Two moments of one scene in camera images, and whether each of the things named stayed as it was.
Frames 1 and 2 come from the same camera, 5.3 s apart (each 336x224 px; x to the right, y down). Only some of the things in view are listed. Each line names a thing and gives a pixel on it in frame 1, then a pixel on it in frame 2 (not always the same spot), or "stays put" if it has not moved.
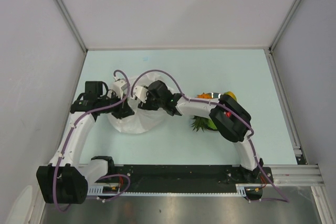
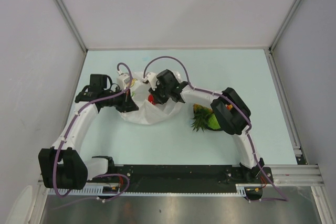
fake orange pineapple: x=201 y=123 stays put
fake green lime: x=211 y=125 stays put
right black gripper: x=146 y=105 → x=155 y=94
